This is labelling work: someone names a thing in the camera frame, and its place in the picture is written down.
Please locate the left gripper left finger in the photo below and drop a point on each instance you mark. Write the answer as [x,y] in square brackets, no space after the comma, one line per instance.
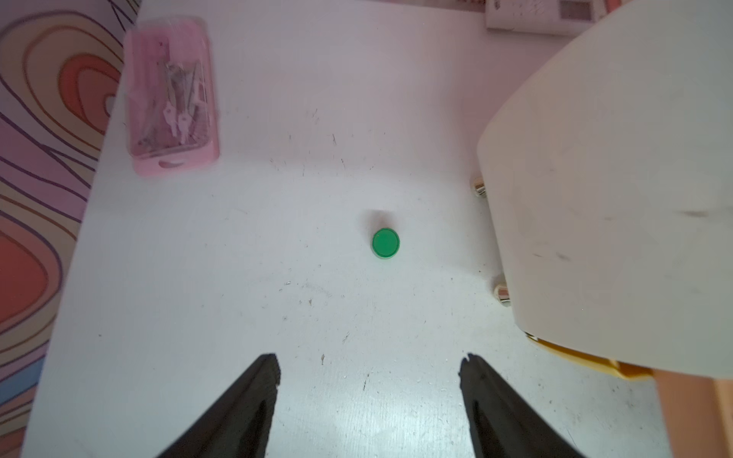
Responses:
[238,424]

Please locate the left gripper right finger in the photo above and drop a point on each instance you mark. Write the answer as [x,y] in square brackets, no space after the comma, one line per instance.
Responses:
[502,423]

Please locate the yellow drawer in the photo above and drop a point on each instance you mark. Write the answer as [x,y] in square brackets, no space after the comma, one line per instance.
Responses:
[624,371]

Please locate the orange top drawer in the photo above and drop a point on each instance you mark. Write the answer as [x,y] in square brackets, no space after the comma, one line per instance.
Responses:
[697,414]

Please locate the green paint can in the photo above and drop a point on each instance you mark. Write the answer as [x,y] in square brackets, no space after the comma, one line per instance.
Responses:
[385,243]

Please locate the cream round drawer cabinet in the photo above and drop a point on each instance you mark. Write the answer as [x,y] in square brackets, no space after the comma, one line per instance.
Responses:
[609,180]

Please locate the pink plastic case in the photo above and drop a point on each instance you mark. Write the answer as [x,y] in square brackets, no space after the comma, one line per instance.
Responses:
[170,101]

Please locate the white calculator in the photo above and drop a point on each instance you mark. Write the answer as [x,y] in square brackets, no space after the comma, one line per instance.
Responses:
[552,17]

